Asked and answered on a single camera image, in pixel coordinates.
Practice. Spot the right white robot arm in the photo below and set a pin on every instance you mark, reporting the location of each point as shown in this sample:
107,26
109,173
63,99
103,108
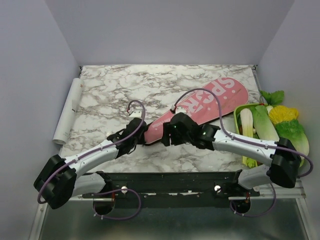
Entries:
279,160

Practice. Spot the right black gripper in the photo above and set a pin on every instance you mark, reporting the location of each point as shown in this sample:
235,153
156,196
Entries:
168,128

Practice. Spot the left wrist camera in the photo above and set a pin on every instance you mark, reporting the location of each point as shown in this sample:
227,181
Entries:
136,114

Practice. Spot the white green bok choy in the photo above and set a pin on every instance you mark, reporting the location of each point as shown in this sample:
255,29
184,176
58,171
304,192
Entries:
262,124

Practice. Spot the green leafy vegetable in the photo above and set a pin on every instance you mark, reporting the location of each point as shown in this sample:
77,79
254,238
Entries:
273,98

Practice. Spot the white shuttlecock tube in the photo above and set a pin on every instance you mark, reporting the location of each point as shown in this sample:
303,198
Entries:
67,116

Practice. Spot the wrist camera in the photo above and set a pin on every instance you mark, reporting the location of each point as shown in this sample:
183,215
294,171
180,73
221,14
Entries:
178,109
136,114

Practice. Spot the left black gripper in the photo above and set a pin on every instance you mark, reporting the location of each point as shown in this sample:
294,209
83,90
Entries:
142,141

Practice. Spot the pink racket bag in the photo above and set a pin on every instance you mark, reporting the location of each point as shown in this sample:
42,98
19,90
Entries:
202,107

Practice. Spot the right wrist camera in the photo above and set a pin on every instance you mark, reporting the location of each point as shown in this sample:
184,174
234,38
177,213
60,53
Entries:
178,109

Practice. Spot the white green leek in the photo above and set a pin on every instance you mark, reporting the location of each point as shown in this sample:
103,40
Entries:
246,118

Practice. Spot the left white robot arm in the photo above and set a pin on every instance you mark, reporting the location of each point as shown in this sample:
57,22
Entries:
65,177

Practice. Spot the black mounting base plate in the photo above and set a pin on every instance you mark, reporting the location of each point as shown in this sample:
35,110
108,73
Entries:
156,190

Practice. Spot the aluminium rail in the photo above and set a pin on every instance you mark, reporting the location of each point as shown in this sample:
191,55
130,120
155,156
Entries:
266,192

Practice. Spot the yellow green napa cabbage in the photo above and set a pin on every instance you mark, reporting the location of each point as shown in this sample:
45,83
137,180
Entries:
285,121

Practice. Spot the green vegetable basket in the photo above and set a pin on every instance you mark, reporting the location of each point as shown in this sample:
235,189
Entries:
249,162

